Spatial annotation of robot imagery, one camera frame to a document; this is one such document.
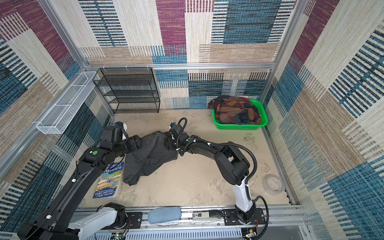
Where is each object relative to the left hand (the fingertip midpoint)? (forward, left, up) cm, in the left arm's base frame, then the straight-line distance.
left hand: (137, 139), depth 76 cm
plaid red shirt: (+29, -55, -10) cm, 63 cm away
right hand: (+7, -14, -15) cm, 22 cm away
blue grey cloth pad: (-30, -13, -20) cm, 38 cm away
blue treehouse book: (-13, +18, -21) cm, 30 cm away
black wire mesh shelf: (+47, +18, -7) cm, 51 cm away
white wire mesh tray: (+5, +36, +10) cm, 38 cm away
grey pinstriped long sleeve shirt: (+3, -6, -15) cm, 17 cm away
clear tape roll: (-16, -72, -23) cm, 77 cm away
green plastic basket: (+21, -48, -17) cm, 55 cm away
